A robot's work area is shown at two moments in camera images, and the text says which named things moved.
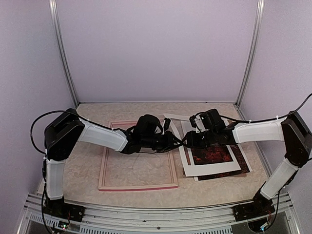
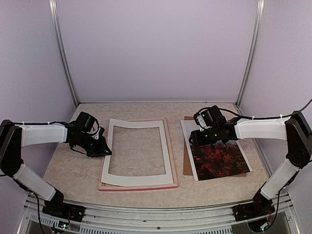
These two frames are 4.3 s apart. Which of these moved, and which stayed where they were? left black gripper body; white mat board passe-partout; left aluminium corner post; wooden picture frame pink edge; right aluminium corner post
Moved: left black gripper body; white mat board passe-partout
Stayed: left aluminium corner post; wooden picture frame pink edge; right aluminium corner post
